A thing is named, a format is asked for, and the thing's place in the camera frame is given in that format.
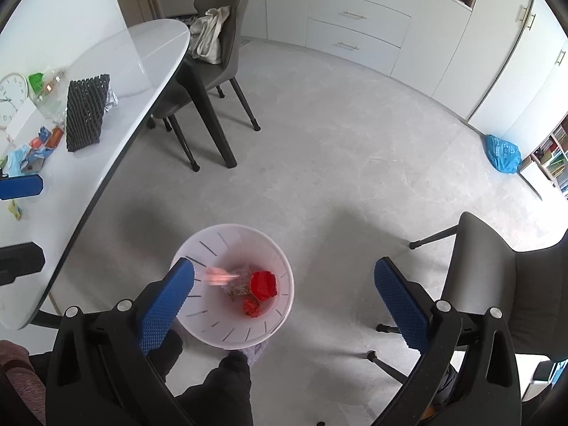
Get reddish knit sweater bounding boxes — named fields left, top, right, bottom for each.
left=0, top=339, right=47, bottom=426

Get tall white cabinet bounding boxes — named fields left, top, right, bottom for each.
left=432, top=0, right=568, bottom=121

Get blue plastic bag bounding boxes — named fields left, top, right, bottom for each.
left=484, top=134, right=523, bottom=173

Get red crumpled wrapper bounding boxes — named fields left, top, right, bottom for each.
left=249, top=271, right=279, bottom=300

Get white cardboard box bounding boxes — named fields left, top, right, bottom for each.
left=6, top=98, right=45, bottom=139

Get white plastic waste bin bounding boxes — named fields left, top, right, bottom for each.
left=170, top=224, right=295, bottom=349

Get beige tote bag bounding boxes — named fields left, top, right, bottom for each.
left=189, top=5, right=231, bottom=65

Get person's dark trousers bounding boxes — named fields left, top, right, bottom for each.
left=27, top=332, right=253, bottom=426

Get pink snack wrapper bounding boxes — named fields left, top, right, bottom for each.
left=205, top=266, right=240, bottom=285

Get white bookshelf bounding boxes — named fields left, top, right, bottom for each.
left=519, top=113, right=568, bottom=200

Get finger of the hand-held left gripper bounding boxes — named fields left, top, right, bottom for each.
left=0, top=242, right=46, bottom=285
left=0, top=174, right=44, bottom=200

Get white wall clock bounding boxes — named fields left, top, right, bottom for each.
left=0, top=72, right=28, bottom=130

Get blue and red wrapper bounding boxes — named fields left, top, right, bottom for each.
left=24, top=146, right=55, bottom=172

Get black foam mesh sheet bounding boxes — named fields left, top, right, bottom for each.
left=66, top=74, right=111, bottom=152

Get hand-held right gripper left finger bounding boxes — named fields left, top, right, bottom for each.
left=44, top=257, right=196, bottom=426

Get light blue wrapper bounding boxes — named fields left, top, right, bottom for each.
left=2, top=148, right=29, bottom=174

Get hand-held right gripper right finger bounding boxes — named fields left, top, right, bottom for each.
left=373, top=256, right=521, bottom=426

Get clear plastic container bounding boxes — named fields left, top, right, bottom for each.
left=33, top=67, right=69, bottom=124

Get grey chair with black legs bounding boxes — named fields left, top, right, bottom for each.
left=364, top=212, right=568, bottom=384
left=151, top=0, right=262, bottom=171

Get clear plastic bag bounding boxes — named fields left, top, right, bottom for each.
left=244, top=343, right=270, bottom=367

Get clear crumpled wrapper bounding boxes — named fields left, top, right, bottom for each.
left=224, top=268, right=253, bottom=302

